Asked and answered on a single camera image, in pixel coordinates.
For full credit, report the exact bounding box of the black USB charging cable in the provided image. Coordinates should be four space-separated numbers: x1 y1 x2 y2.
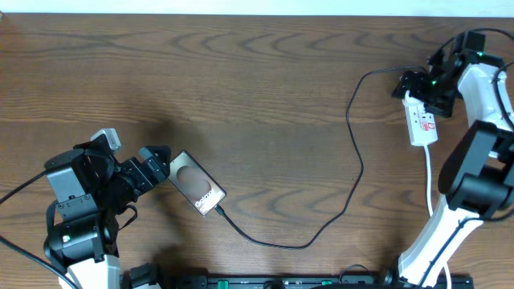
214 66 429 250

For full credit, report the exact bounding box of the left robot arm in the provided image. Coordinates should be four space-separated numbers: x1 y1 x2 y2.
43 134 171 288

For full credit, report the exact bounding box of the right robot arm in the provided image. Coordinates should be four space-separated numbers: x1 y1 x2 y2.
384 28 513 288

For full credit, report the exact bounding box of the white power strip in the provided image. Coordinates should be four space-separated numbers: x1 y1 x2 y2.
402 91 438 147

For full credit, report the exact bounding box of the white power strip cord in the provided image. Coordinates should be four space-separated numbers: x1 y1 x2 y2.
422 144 453 289

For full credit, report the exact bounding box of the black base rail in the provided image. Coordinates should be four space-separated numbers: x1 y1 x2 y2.
162 264 475 289

